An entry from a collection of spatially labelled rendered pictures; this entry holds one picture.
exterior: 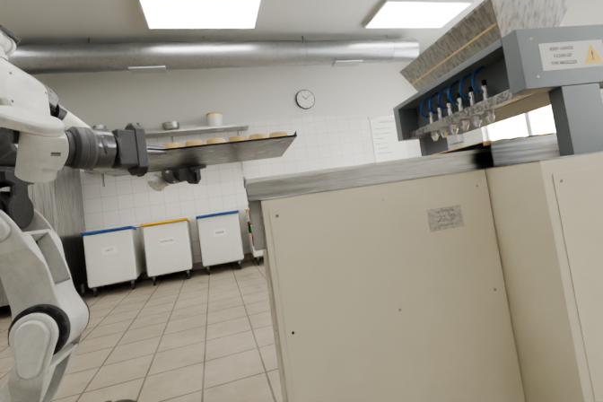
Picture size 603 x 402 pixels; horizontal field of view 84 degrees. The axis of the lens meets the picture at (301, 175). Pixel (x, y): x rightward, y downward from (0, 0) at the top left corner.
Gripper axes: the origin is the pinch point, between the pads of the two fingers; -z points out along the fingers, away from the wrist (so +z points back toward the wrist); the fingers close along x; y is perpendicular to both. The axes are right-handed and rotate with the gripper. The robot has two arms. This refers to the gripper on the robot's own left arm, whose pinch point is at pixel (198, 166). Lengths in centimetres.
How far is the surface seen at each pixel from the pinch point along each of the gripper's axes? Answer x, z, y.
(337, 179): -13, -55, 4
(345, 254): -34, -55, 2
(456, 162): -13, -82, 30
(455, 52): 25, -84, 48
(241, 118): 112, 256, 293
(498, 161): -14, -92, 34
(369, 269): -39, -59, 6
